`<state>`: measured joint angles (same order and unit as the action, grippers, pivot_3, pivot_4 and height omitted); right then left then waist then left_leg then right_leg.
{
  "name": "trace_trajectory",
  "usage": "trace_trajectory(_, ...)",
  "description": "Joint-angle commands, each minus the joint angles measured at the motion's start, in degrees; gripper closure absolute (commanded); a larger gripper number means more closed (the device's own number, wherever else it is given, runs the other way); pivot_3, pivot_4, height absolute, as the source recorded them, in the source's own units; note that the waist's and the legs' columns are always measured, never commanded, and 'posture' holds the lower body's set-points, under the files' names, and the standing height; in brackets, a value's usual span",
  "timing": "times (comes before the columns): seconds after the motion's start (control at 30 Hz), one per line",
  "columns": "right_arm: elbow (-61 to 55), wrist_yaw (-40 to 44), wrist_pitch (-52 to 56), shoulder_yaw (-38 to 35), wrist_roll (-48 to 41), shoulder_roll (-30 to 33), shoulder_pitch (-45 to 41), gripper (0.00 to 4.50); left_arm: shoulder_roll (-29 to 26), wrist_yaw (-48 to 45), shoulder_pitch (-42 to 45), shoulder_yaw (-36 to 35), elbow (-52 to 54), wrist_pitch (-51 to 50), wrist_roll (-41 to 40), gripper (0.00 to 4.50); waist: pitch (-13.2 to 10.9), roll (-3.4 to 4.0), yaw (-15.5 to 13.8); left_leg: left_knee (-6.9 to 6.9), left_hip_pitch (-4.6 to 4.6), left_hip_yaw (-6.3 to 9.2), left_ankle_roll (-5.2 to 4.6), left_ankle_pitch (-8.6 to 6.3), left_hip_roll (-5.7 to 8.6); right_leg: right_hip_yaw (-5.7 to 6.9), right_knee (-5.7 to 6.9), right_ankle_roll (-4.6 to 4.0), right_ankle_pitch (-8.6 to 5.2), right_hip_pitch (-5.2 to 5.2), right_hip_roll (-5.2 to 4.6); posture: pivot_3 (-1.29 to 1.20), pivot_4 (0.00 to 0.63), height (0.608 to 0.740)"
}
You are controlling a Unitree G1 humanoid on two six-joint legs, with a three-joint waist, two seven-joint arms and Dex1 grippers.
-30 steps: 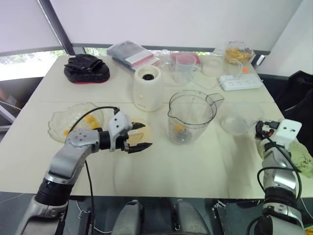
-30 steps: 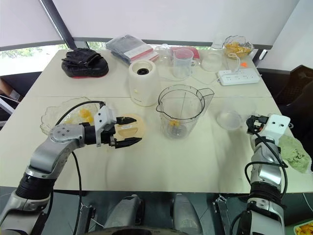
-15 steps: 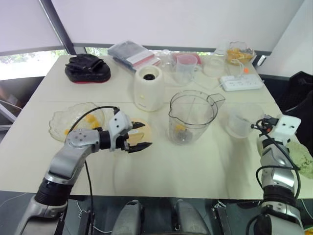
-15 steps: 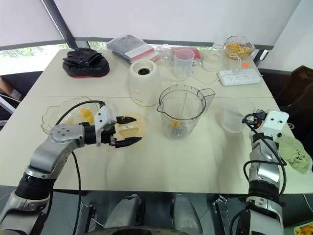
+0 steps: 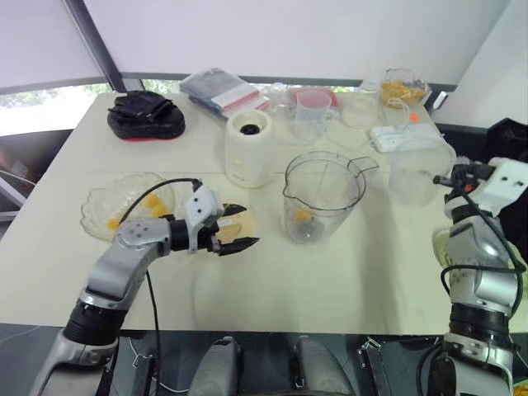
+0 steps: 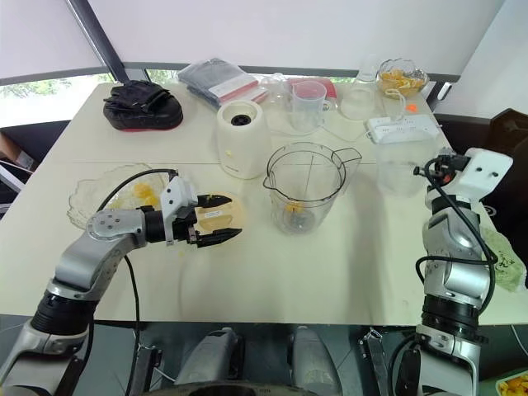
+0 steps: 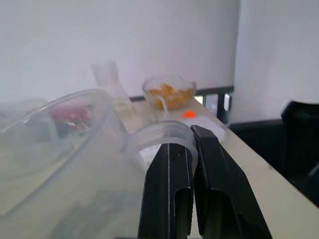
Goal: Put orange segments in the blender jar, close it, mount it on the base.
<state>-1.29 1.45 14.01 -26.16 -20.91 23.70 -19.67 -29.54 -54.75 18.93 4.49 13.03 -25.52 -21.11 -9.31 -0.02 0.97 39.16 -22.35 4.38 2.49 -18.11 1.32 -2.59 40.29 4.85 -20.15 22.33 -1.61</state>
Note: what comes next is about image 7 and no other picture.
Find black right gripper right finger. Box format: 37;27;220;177
190;124;273;239

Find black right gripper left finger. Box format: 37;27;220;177
138;142;194;239

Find clear plastic blender jar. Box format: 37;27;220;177
0;88;198;239

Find orange segments pile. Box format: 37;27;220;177
148;84;194;109

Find white power strip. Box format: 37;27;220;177
138;110;228;170

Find black chair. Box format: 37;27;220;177
280;99;319;210

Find clear glass bowl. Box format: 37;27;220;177
142;74;197;112

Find red blurred object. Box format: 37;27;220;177
48;104;92;136

